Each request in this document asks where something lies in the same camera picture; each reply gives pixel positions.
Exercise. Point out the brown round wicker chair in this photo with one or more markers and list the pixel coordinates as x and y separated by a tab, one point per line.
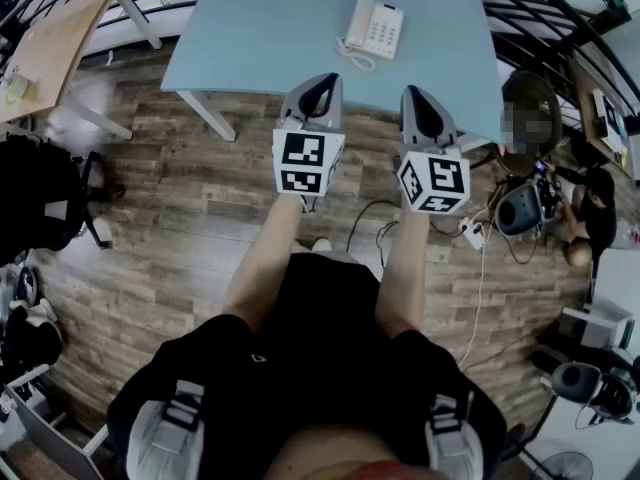
530	90

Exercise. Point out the green cup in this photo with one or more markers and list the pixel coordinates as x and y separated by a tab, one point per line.
20	89

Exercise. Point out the light wooden desk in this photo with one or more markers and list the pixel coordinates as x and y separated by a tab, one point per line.
55	38

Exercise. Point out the person's right forearm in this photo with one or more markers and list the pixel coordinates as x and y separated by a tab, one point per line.
407	278

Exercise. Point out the white cabinet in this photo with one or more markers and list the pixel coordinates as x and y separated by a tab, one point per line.
45	438

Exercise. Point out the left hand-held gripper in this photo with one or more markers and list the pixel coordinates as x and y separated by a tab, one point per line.
305	160

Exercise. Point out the black office chair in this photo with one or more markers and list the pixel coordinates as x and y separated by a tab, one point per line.
35	193

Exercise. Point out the white flat panel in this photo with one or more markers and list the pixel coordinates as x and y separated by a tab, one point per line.
610	118

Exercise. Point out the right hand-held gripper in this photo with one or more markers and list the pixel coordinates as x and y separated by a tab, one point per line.
442	178

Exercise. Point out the electric floor fan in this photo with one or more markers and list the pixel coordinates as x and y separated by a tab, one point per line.
567	468

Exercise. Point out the person's black shirt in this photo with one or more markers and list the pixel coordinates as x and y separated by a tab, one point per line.
320	348

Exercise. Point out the person's left forearm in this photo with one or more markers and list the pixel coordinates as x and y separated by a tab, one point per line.
265	263

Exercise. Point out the light blue table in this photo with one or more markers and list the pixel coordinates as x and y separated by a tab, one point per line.
260	33

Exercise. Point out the white box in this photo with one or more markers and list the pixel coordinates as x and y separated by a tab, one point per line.
595	325

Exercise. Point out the person's white shoe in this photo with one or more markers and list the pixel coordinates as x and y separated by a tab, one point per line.
321	244

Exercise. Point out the white power strip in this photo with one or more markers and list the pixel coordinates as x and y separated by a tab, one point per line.
471	233

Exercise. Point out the white corded desk telephone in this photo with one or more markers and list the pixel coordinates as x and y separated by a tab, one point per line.
386	30

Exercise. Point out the grey round device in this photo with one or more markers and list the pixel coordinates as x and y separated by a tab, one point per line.
517	210

